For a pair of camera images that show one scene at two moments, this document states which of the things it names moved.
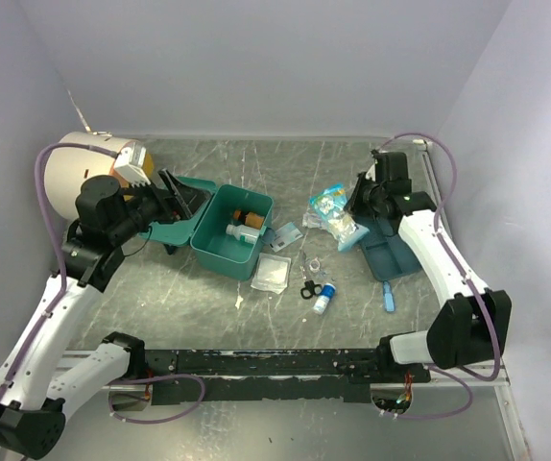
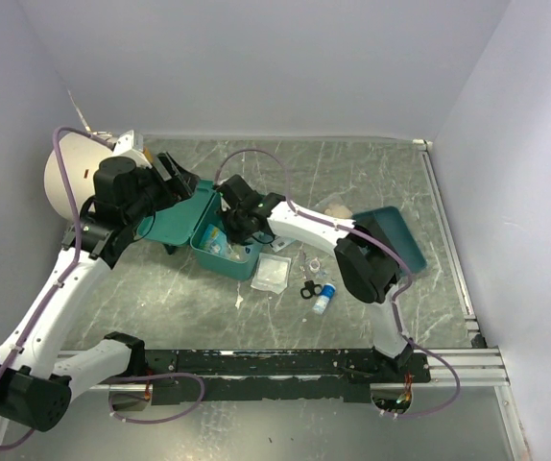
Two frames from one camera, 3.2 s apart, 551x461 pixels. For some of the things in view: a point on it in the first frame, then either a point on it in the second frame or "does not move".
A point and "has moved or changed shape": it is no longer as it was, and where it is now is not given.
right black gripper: (362, 181) -> (236, 237)
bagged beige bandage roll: (347, 231) has moved or changed shape
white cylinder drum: (65, 167) does not move
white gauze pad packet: (272, 274) does not move
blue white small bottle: (326, 293) does not move
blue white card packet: (285, 236) does not move
